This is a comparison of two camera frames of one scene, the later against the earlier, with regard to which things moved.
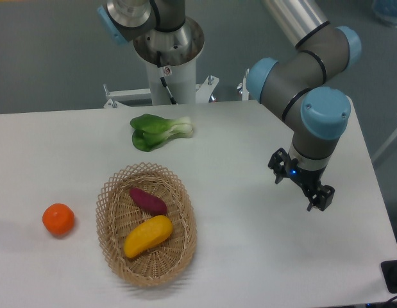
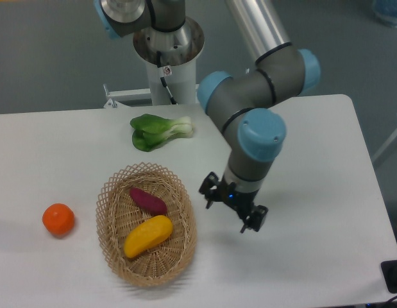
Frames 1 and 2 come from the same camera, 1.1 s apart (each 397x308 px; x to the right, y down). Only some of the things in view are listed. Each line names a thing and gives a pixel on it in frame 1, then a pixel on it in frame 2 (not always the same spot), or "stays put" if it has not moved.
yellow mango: [147, 234] stays put
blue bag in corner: [390, 11] stays put
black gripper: [309, 179] → [239, 200]
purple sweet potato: [149, 201] stays put
